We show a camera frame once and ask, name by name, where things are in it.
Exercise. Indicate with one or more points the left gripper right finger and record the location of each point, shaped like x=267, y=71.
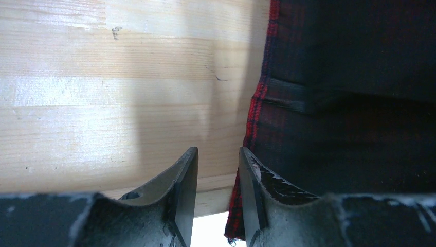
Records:
x=278, y=213

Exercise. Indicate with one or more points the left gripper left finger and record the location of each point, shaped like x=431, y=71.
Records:
x=158, y=213

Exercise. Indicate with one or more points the red black plaid garment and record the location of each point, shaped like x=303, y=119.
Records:
x=345, y=103

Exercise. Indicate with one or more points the wooden hanger rack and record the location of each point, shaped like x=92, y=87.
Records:
x=104, y=95

